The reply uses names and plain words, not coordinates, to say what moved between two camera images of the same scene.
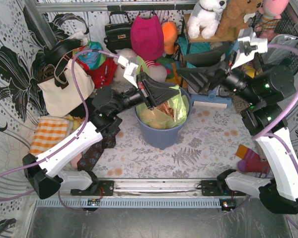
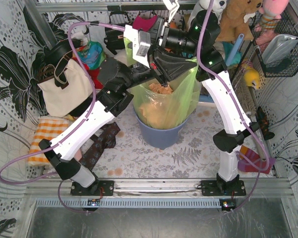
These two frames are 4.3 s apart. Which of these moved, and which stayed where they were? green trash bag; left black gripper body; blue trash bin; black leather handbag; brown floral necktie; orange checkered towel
Moved: left black gripper body; green trash bag
Stayed: black leather handbag; blue trash bin; orange checkered towel; brown floral necktie
